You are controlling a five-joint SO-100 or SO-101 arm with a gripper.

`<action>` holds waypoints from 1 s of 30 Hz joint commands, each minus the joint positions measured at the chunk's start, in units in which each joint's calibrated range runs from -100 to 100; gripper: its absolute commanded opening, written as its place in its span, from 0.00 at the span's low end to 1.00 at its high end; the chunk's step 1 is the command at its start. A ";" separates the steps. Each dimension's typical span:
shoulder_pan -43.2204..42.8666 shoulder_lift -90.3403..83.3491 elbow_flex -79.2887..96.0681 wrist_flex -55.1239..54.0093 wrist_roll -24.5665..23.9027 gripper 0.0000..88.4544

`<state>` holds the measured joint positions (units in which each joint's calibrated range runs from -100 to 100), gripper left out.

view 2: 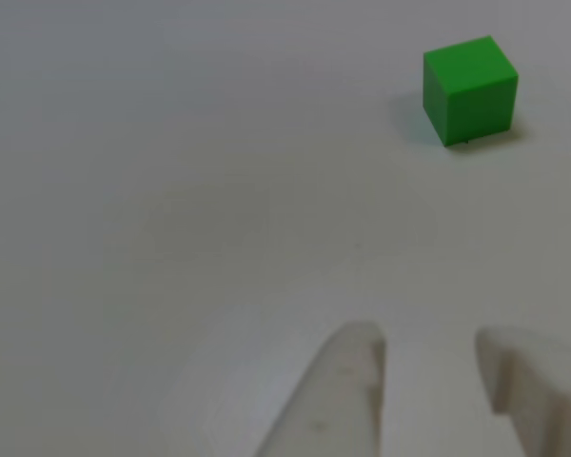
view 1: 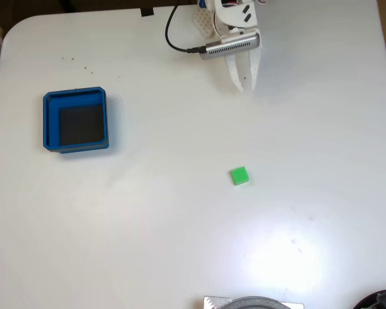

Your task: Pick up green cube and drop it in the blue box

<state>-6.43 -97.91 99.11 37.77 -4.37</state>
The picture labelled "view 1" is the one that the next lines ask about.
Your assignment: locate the black object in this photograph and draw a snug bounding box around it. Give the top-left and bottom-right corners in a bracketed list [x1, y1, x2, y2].
[353, 285, 386, 309]

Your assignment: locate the silver camera box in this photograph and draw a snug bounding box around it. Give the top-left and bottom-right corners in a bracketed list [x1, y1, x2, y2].
[198, 32, 261, 62]

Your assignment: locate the grey round base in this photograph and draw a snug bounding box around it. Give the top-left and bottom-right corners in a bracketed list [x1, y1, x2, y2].
[223, 295, 292, 309]

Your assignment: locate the silver metal plate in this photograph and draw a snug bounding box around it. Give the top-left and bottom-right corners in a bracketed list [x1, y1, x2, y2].
[203, 295, 305, 309]

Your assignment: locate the green cube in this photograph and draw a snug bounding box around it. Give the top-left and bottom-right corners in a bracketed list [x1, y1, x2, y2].
[230, 165, 250, 187]

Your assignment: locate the blue box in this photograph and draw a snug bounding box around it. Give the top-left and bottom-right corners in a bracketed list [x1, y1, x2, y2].
[42, 86, 110, 155]

